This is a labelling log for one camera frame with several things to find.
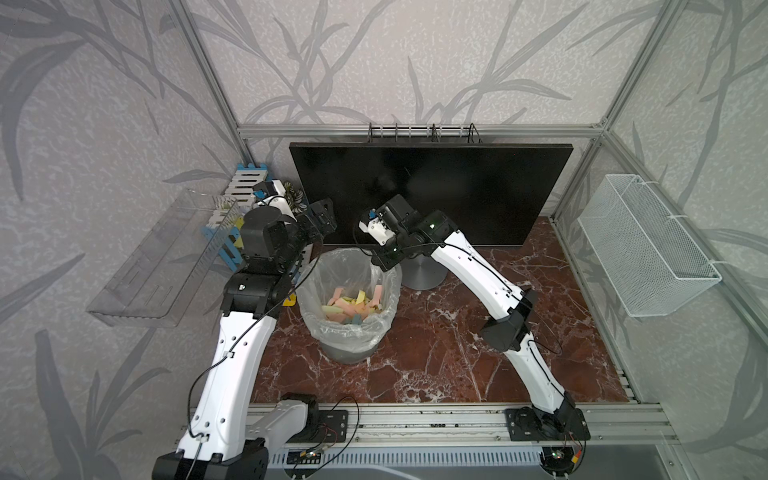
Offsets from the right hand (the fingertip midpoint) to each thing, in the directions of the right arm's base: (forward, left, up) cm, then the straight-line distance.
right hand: (372, 256), depth 78 cm
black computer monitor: (+47, -45, -20) cm, 68 cm away
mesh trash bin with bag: (-6, +8, -15) cm, 18 cm away
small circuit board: (-42, +16, -24) cm, 51 cm away
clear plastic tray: (-12, +47, +7) cm, 49 cm away
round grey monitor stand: (+11, -14, -25) cm, 31 cm away
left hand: (0, +11, +18) cm, 21 cm away
